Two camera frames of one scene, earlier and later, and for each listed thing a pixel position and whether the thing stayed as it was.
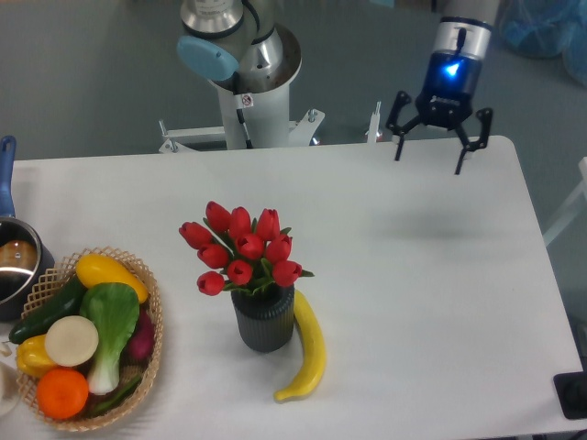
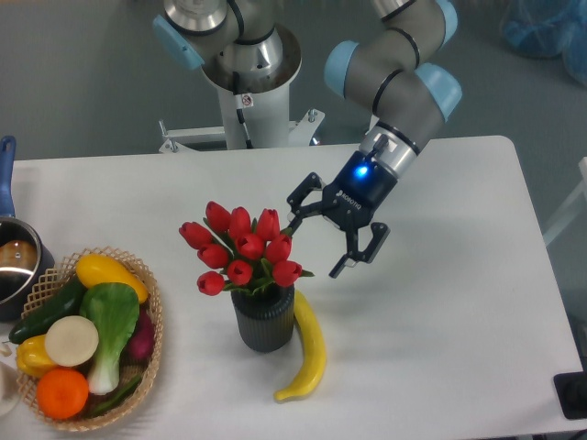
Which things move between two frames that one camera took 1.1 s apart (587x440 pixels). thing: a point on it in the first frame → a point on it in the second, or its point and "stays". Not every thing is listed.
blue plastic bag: x=548 y=28 stays
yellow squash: x=96 y=269 stays
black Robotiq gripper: x=451 y=82 → x=350 y=203
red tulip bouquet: x=240 y=255 stays
